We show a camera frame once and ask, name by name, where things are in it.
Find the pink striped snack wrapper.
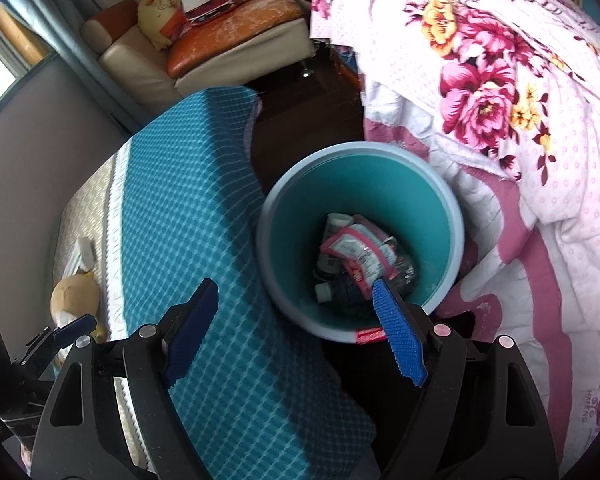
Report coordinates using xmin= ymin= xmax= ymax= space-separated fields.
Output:
xmin=320 ymin=215 xmax=398 ymax=286

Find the clear plastic water bottle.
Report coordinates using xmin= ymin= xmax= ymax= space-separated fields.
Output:
xmin=314 ymin=245 xmax=417 ymax=317

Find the cream leather sofa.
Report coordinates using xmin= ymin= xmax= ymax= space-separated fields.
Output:
xmin=80 ymin=0 xmax=316 ymax=98

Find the grey-blue curtain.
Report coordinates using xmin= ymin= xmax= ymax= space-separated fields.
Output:
xmin=0 ymin=0 xmax=141 ymax=133

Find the teal plastic bin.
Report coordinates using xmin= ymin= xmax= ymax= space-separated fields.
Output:
xmin=255 ymin=141 xmax=466 ymax=345

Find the white medicine box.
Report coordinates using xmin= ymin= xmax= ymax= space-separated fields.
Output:
xmin=75 ymin=237 xmax=98 ymax=268

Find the teal and beige bed mat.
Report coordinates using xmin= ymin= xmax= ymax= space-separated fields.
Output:
xmin=55 ymin=85 xmax=378 ymax=480

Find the window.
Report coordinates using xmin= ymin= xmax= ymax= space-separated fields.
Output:
xmin=0 ymin=0 xmax=46 ymax=96

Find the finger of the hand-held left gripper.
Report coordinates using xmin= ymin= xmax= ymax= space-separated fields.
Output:
xmin=22 ymin=313 xmax=98 ymax=361

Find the orange sofa cushion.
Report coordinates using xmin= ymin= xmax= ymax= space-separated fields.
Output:
xmin=167 ymin=0 xmax=306 ymax=78

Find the brown wooden bed frame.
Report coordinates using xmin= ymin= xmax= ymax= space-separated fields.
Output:
xmin=330 ymin=45 xmax=366 ymax=106

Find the grey padded headboard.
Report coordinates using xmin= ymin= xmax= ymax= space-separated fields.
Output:
xmin=0 ymin=55 xmax=131 ymax=311

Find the pink floral blanket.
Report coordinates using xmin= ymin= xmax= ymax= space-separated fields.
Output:
xmin=310 ymin=0 xmax=600 ymax=480

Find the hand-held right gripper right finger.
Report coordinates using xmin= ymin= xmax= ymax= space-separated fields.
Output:
xmin=371 ymin=278 xmax=561 ymax=480

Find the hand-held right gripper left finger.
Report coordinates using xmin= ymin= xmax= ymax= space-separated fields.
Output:
xmin=30 ymin=277 xmax=220 ymax=480

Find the beige round ball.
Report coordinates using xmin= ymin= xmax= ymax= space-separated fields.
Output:
xmin=50 ymin=276 xmax=101 ymax=318

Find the cream printed pillow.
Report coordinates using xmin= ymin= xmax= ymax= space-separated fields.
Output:
xmin=137 ymin=0 xmax=186 ymax=51

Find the pink red-label snack wrapper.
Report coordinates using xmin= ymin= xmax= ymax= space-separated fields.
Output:
xmin=347 ymin=255 xmax=388 ymax=303

